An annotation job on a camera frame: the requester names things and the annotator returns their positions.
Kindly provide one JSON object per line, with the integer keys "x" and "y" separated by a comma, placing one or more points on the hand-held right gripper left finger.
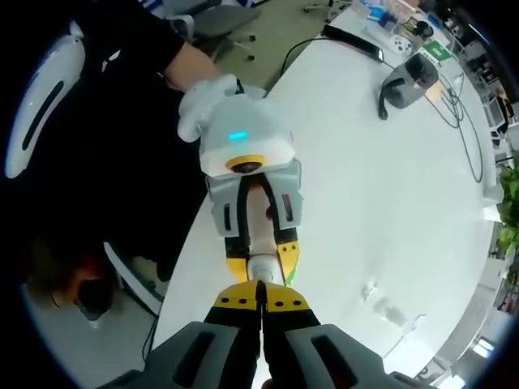
{"x": 227, "y": 344}

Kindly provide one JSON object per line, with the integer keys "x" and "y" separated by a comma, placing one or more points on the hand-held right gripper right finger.
{"x": 292, "y": 344}

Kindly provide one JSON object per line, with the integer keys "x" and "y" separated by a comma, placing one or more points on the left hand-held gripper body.
{"x": 243, "y": 121}

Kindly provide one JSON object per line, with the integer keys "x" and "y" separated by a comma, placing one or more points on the beige pump bottle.
{"x": 259, "y": 227}

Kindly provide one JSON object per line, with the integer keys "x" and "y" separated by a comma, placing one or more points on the person's left hand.
{"x": 269, "y": 210}

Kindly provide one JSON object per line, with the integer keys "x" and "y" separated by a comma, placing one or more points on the person's right hand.
{"x": 268, "y": 383}

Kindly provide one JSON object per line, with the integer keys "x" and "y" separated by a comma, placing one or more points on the grey office chair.
{"x": 219, "y": 20}

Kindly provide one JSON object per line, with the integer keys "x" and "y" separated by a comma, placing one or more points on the white curved table support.
{"x": 138, "y": 287}

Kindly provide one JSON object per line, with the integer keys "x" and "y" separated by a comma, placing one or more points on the person in black shirt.
{"x": 121, "y": 162}

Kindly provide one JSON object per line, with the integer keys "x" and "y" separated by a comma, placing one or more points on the black power strip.
{"x": 353, "y": 40}

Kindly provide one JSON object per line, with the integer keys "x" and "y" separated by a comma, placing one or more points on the person's dark shoe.
{"x": 95, "y": 300}

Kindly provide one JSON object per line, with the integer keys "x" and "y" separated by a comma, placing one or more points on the blue white box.
{"x": 375, "y": 11}

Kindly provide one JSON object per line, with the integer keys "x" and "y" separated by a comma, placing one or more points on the grey black headset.
{"x": 413, "y": 83}

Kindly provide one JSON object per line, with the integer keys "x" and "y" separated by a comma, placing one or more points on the white game controller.
{"x": 401, "y": 44}

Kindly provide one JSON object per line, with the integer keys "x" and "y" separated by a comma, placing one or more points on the white curved casing black slot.
{"x": 61, "y": 61}

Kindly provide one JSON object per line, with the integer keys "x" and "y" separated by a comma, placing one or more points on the black round device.
{"x": 425, "y": 28}

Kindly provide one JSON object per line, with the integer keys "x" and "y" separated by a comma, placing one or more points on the green sign card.
{"x": 437, "y": 52}

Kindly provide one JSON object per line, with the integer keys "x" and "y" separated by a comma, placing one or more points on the potted green plant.
{"x": 511, "y": 194}

